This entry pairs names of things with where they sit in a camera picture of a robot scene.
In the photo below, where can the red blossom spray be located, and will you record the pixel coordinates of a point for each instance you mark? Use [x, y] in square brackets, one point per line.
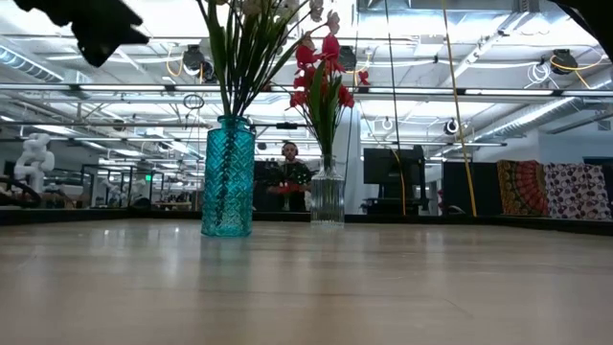
[346, 96]
[297, 99]

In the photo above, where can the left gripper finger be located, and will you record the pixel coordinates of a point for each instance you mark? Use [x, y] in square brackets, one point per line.
[110, 43]
[96, 12]

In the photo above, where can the white robot figure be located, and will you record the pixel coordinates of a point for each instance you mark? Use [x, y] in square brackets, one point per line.
[36, 153]

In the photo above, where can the clear ribbed glass vase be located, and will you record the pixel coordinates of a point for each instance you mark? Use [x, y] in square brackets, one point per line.
[327, 201]

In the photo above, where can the blue textured glass vase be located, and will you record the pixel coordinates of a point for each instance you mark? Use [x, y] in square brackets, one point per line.
[228, 182]

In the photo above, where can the black partition panel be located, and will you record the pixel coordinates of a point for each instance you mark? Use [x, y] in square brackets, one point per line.
[486, 187]

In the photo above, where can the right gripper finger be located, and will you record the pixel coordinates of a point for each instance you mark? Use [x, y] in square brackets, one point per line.
[598, 19]

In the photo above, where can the black boom device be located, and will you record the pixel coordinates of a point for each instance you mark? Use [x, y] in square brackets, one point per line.
[287, 126]

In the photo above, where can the white blossom spray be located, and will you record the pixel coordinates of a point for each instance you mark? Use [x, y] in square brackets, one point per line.
[239, 62]
[282, 60]

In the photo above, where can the person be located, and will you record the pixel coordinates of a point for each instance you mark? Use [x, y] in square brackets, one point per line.
[289, 151]

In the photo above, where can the purple patterned cloth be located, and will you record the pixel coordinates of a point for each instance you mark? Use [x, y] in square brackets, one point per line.
[577, 191]

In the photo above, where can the orange mandala cloth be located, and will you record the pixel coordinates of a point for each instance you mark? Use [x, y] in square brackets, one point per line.
[522, 187]

